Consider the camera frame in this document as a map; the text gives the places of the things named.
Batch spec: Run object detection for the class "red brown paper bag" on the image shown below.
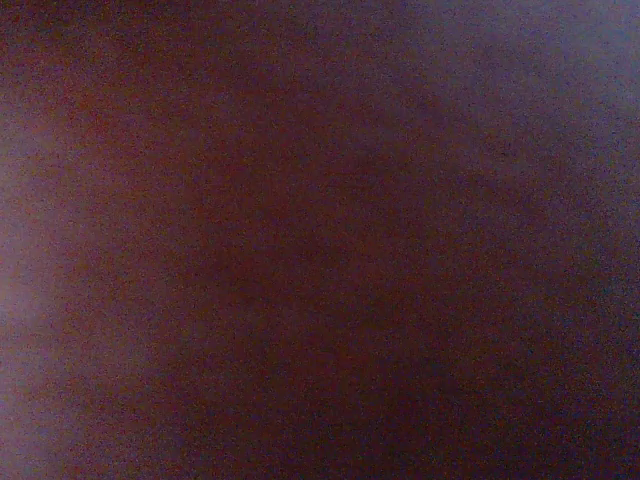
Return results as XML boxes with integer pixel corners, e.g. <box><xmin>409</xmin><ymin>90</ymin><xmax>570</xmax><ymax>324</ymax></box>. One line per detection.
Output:
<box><xmin>1</xmin><ymin>1</ymin><xmax>639</xmax><ymax>479</ymax></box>

